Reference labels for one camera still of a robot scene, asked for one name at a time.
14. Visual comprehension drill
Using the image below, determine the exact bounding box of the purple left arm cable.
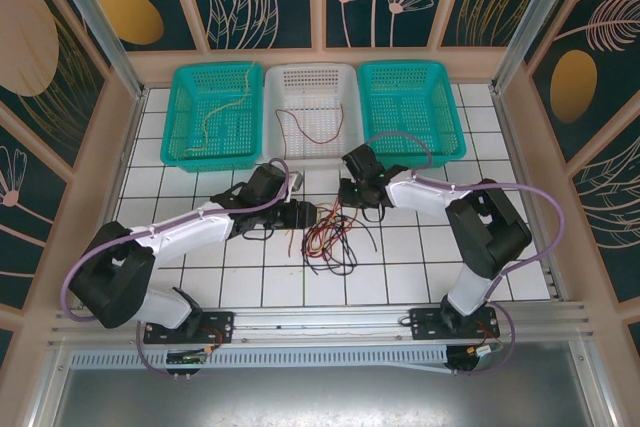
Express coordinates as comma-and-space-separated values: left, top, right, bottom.
59, 157, 294, 379

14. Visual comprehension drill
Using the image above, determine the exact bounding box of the grey slotted cable duct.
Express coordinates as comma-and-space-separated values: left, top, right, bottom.
69, 344, 451, 373

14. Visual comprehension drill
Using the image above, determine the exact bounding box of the white plastic basket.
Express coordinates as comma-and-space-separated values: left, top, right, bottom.
263, 62, 365, 168

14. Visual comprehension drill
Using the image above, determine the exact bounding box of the right arm power wire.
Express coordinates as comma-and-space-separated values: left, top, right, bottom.
462, 319, 504, 359

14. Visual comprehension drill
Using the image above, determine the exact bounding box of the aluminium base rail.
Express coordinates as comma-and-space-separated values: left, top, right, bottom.
49, 300, 594, 347

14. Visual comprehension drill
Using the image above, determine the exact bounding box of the small black circuit board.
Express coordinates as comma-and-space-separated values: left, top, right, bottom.
166, 351, 209, 367

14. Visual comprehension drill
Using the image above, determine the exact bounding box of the teal plastic basket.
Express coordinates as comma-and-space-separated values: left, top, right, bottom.
357, 61, 469, 171
159, 62, 265, 176

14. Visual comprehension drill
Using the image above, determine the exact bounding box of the arm power wire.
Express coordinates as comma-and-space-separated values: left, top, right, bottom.
462, 319, 504, 359
197, 326, 227, 354

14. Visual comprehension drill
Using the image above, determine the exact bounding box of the left arm power wire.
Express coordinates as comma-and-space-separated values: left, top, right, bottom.
197, 326, 227, 354

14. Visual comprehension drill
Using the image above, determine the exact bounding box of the white flat cable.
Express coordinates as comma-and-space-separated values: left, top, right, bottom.
379, 359, 454, 374

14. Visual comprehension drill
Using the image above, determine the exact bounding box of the grey metal sheet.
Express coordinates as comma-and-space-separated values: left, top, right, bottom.
49, 366, 601, 427

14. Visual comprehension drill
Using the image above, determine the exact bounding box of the thin yellow cable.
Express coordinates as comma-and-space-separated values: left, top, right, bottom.
183, 60, 257, 156
307, 206, 351, 256

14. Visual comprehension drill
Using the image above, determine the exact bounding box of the thin red cable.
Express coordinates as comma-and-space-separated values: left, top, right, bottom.
299, 206, 366, 273
274, 101, 346, 161
287, 204, 361, 261

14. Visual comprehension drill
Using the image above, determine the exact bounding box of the thin black left gripper wire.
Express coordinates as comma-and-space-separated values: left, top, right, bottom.
239, 226, 274, 244

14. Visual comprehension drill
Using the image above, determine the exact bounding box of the aluminium frame post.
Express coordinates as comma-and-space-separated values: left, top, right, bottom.
489, 0, 591, 98
42, 0, 149, 101

